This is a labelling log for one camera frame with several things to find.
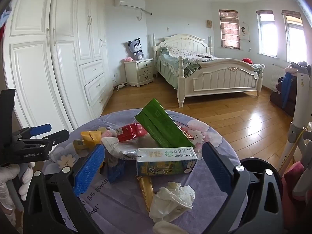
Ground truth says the black trash bin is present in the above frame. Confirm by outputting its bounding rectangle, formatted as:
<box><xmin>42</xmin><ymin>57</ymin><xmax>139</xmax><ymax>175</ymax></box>
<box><xmin>230</xmin><ymin>157</ymin><xmax>284</xmax><ymax>233</ymax></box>

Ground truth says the white wardrobe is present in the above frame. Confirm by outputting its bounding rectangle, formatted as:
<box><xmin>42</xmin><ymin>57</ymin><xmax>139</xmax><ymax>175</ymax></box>
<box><xmin>3</xmin><ymin>0</ymin><xmax>113</xmax><ymax>132</ymax></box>

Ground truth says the white air conditioner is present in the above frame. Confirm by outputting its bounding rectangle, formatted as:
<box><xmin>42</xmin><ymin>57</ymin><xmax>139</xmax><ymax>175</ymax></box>
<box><xmin>114</xmin><ymin>0</ymin><xmax>145</xmax><ymax>9</ymax></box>

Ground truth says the yellow cable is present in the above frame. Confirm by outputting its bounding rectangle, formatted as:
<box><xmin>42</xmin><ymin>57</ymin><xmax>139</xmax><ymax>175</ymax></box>
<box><xmin>282</xmin><ymin>126</ymin><xmax>308</xmax><ymax>171</ymax></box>

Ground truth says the dark clothes pile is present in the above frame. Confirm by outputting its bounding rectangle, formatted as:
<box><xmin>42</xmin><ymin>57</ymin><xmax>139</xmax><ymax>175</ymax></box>
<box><xmin>270</xmin><ymin>61</ymin><xmax>311</xmax><ymax>120</ymax></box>

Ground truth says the blue sachet wrapper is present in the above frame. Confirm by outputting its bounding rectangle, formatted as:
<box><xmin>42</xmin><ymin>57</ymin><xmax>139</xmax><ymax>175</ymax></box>
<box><xmin>107</xmin><ymin>159</ymin><xmax>125</xmax><ymax>183</ymax></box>

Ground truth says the grey plush toy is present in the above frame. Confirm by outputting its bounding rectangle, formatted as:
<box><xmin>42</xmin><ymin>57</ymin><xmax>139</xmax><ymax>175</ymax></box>
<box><xmin>128</xmin><ymin>38</ymin><xmax>144</xmax><ymax>60</ymax></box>

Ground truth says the white nightstand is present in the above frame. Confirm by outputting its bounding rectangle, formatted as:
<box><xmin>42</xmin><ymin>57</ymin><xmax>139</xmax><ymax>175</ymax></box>
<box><xmin>124</xmin><ymin>59</ymin><xmax>154</xmax><ymax>88</ymax></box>

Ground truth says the purple floral table cloth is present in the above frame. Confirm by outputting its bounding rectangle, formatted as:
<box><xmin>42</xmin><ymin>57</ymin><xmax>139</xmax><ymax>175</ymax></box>
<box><xmin>42</xmin><ymin>109</ymin><xmax>240</xmax><ymax>233</ymax></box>

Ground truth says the gold snack wrapper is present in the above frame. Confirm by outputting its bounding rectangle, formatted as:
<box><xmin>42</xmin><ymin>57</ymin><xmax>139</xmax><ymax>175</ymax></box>
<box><xmin>137</xmin><ymin>176</ymin><xmax>154</xmax><ymax>212</ymax></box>

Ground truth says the white plastic bag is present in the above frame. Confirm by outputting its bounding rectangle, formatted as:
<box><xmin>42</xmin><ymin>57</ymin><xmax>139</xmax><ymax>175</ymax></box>
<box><xmin>101</xmin><ymin>137</ymin><xmax>146</xmax><ymax>161</ymax></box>

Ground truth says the white green milk carton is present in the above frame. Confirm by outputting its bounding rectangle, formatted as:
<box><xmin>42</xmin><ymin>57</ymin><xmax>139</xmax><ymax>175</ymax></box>
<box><xmin>136</xmin><ymin>147</ymin><xmax>198</xmax><ymax>176</ymax></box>

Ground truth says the red plush on bed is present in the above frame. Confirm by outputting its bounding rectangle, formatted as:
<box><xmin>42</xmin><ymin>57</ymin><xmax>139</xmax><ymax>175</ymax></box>
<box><xmin>242</xmin><ymin>58</ymin><xmax>253</xmax><ymax>64</ymax></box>

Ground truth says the green blanket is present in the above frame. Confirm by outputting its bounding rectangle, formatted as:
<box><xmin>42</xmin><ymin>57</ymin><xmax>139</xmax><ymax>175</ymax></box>
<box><xmin>183</xmin><ymin>63</ymin><xmax>201</xmax><ymax>78</ymax></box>

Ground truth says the green snack box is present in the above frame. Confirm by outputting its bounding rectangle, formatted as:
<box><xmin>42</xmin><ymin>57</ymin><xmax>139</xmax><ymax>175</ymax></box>
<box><xmin>135</xmin><ymin>98</ymin><xmax>195</xmax><ymax>148</ymax></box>

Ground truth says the white wooden bed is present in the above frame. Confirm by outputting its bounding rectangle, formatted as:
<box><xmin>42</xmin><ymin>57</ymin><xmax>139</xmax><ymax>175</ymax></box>
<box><xmin>153</xmin><ymin>34</ymin><xmax>265</xmax><ymax>108</ymax></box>

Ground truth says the white gloved left hand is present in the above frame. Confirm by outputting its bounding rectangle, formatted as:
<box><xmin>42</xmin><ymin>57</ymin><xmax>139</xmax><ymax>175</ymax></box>
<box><xmin>0</xmin><ymin>161</ymin><xmax>36</xmax><ymax>225</ymax></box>

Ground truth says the pink plush on nightstand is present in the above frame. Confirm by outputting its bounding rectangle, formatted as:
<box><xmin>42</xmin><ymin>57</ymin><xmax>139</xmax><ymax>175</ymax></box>
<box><xmin>124</xmin><ymin>57</ymin><xmax>134</xmax><ymax>62</ymax></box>

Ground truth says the yellow orange wrapper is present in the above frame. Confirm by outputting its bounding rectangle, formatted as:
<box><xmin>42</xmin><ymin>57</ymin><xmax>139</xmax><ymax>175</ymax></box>
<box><xmin>80</xmin><ymin>130</ymin><xmax>102</xmax><ymax>151</ymax></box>

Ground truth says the wall picture scroll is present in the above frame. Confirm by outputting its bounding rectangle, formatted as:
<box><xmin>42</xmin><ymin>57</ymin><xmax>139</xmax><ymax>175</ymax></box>
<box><xmin>240</xmin><ymin>22</ymin><xmax>250</xmax><ymax>41</ymax></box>

